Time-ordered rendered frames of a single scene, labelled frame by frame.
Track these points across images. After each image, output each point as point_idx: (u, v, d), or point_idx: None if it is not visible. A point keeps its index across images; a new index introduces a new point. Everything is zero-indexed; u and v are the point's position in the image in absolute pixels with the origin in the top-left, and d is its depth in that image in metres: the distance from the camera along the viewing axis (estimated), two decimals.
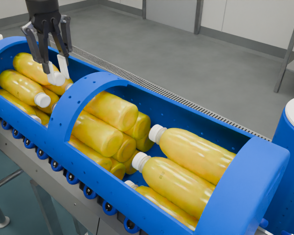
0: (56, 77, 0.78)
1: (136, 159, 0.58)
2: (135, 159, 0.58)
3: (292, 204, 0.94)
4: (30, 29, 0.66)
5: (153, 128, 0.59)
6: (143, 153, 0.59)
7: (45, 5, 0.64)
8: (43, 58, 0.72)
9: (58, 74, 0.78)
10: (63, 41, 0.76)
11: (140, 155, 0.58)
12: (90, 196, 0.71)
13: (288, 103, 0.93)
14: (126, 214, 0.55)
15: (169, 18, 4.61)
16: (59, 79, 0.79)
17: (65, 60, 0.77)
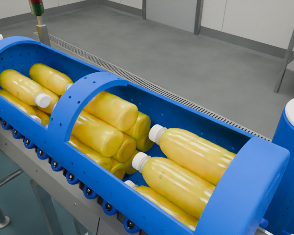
0: None
1: (136, 159, 0.58)
2: (135, 159, 0.58)
3: (292, 204, 0.94)
4: None
5: (153, 128, 0.59)
6: (143, 153, 0.59)
7: None
8: None
9: None
10: None
11: (140, 155, 0.58)
12: (90, 196, 0.71)
13: (288, 103, 0.93)
14: (126, 214, 0.55)
15: (169, 18, 4.61)
16: None
17: None
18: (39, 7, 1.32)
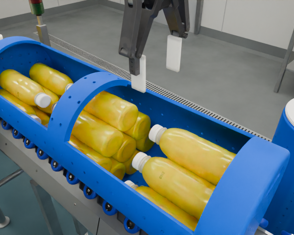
0: None
1: (136, 159, 0.58)
2: (135, 159, 0.58)
3: (292, 204, 0.94)
4: None
5: (153, 128, 0.59)
6: (143, 153, 0.59)
7: None
8: (136, 48, 0.44)
9: None
10: None
11: (140, 155, 0.58)
12: (90, 196, 0.71)
13: (288, 103, 0.93)
14: (126, 214, 0.55)
15: None
16: None
17: (180, 44, 0.52)
18: (39, 7, 1.32)
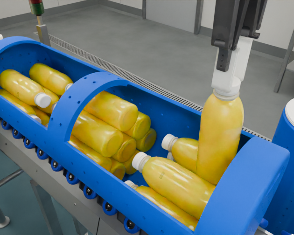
0: None
1: (136, 159, 0.58)
2: (135, 159, 0.58)
3: (292, 204, 0.94)
4: None
5: (235, 88, 0.41)
6: (143, 153, 0.59)
7: None
8: (231, 39, 0.35)
9: None
10: None
11: (140, 155, 0.58)
12: (90, 196, 0.71)
13: (288, 103, 0.93)
14: (126, 214, 0.55)
15: (169, 18, 4.61)
16: None
17: (250, 46, 0.40)
18: (39, 7, 1.32)
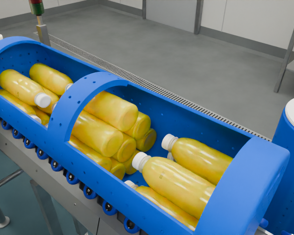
0: None
1: (136, 159, 0.58)
2: (135, 159, 0.58)
3: (292, 204, 0.94)
4: None
5: None
6: (143, 153, 0.59)
7: None
8: None
9: None
10: None
11: (140, 155, 0.58)
12: (90, 196, 0.71)
13: (288, 103, 0.93)
14: (126, 214, 0.55)
15: (169, 18, 4.61)
16: None
17: None
18: (39, 7, 1.32)
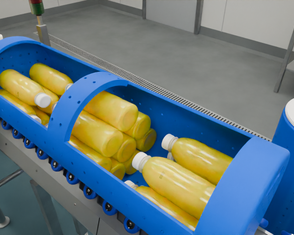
0: None
1: (136, 159, 0.58)
2: (135, 159, 0.58)
3: (292, 204, 0.94)
4: None
5: None
6: (143, 153, 0.59)
7: None
8: None
9: None
10: None
11: (140, 155, 0.58)
12: (90, 196, 0.71)
13: (288, 103, 0.93)
14: (126, 214, 0.55)
15: (169, 18, 4.61)
16: None
17: None
18: (39, 7, 1.32)
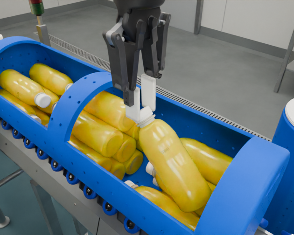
0: None
1: (142, 114, 0.49)
2: (141, 114, 0.49)
3: (292, 204, 0.94)
4: (119, 35, 0.38)
5: None
6: (150, 110, 0.51)
7: None
8: (129, 82, 0.44)
9: None
10: None
11: (147, 113, 0.50)
12: (90, 196, 0.71)
13: (288, 103, 0.93)
14: (126, 214, 0.55)
15: None
16: None
17: (155, 84, 0.48)
18: (39, 7, 1.32)
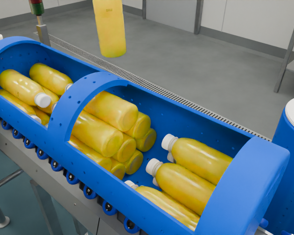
0: None
1: None
2: None
3: (292, 204, 0.94)
4: None
5: None
6: None
7: None
8: None
9: None
10: None
11: None
12: (90, 196, 0.71)
13: (288, 103, 0.93)
14: (126, 214, 0.55)
15: (169, 18, 4.61)
16: None
17: None
18: (39, 7, 1.32)
